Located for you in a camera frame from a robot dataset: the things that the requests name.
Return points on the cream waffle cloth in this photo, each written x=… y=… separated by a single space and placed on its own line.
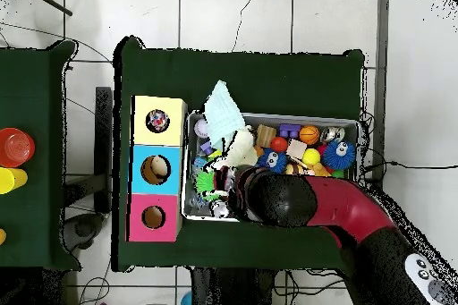
x=239 y=149

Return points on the mint waffle cloth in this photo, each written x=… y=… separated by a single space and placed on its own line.
x=223 y=115

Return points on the multicolour patterned cloth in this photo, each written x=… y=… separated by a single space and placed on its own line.
x=157 y=120

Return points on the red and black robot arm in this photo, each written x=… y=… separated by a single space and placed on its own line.
x=343 y=205

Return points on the wooden box with three holes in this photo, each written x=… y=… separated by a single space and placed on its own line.
x=143 y=137

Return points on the shallow clear mesh bin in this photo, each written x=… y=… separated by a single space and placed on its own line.
x=322 y=119

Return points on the green spiky toy with eyes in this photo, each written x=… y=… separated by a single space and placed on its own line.
x=204 y=183

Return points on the small blue spiky eyed ball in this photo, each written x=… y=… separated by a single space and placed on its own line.
x=272 y=161

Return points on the plain wooden block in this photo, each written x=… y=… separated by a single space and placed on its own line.
x=265 y=135

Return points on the orange red smooth ball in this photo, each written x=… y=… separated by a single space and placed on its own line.
x=279 y=144

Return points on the pale wooden cube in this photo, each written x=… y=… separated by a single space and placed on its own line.
x=296 y=148

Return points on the yellow tennis ball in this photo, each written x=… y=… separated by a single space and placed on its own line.
x=311 y=157

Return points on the small orange basketball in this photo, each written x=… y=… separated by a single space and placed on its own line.
x=309 y=135

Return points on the dark green table cloth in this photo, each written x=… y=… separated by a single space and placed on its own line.
x=250 y=79

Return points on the labelled tin can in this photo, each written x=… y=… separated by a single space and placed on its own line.
x=331 y=134

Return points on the blue spiky ball with eyes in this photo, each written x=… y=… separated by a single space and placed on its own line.
x=340 y=156

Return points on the black upright stand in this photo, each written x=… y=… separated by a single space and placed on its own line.
x=103 y=140

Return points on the grey round base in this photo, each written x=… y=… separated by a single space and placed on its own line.
x=84 y=228

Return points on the red plastic cup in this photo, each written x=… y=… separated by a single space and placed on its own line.
x=16 y=147

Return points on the yellow plastic cup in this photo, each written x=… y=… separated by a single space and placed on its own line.
x=12 y=179

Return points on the neighbouring green covered table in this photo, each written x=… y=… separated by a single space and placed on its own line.
x=32 y=86

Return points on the small yellow object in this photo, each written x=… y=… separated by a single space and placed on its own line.
x=2 y=237

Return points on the dark tripod leg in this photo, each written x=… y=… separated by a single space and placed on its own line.
x=53 y=3

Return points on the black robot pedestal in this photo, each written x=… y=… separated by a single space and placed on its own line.
x=232 y=290

